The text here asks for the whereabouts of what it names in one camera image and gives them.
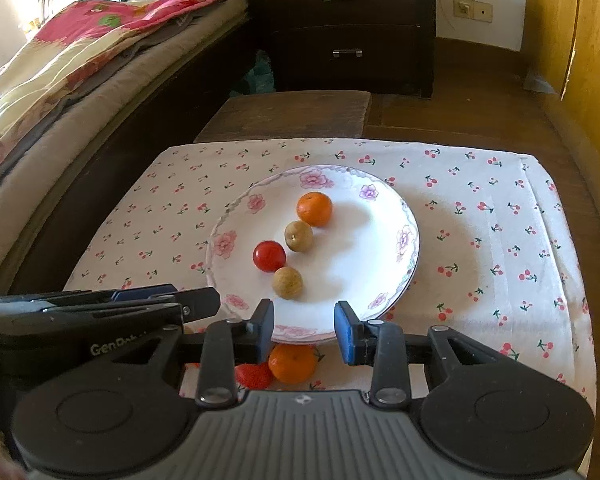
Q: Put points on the teal cloth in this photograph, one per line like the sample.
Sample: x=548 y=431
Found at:
x=260 y=75

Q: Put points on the beige wall outlet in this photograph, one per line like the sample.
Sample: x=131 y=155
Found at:
x=472 y=10

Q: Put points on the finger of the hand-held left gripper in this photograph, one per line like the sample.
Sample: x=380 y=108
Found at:
x=200 y=302
x=145 y=291

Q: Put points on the cherry-print tablecloth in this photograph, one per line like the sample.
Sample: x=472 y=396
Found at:
x=480 y=260

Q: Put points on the small orange tangerine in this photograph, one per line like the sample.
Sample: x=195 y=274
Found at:
x=314 y=208

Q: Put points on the white floral-rimmed plate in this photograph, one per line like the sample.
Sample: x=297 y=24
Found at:
x=350 y=260

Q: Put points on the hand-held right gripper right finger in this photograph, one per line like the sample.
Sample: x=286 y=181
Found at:
x=347 y=335

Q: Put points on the red tomato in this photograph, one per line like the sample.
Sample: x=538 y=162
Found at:
x=255 y=376
x=269 y=255

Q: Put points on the brown low stool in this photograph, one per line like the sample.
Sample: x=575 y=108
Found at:
x=290 y=115

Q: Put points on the bed with floral blanket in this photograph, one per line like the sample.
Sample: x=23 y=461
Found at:
x=105 y=170

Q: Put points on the bed with floral bedding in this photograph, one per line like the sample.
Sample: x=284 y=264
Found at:
x=130 y=85

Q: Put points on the floral blanket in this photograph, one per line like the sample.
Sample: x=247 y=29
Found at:
x=80 y=50

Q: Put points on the light wooden wardrobe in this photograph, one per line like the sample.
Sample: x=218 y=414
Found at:
x=595 y=35

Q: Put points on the white paper scrap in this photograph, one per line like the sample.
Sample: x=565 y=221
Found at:
x=540 y=82

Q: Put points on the dark wooden nightstand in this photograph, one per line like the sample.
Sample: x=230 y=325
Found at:
x=390 y=25

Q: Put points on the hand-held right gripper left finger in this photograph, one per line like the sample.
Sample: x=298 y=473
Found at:
x=261 y=330

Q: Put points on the brown longan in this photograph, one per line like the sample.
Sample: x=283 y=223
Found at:
x=298 y=235
x=287 y=281

